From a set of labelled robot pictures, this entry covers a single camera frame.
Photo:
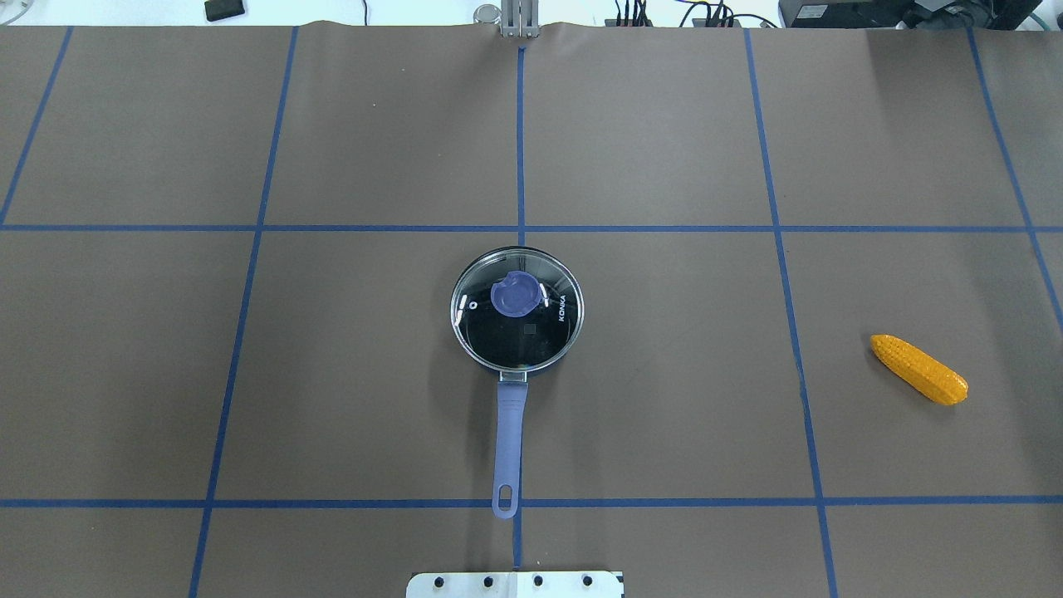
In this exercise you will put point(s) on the glass pot lid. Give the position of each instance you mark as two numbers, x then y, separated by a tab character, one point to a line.
517	309

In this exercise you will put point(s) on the yellow corn cob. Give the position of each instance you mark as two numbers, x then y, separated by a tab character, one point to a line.
934	380

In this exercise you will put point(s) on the dark blue saucepan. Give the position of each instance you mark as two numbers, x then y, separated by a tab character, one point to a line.
510	405

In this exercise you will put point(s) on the small black square device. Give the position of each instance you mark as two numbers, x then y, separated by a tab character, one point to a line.
217	10

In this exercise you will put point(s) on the aluminium frame post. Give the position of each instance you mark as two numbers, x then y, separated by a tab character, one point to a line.
519	19

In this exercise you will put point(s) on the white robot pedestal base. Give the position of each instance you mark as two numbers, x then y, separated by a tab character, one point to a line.
517	584

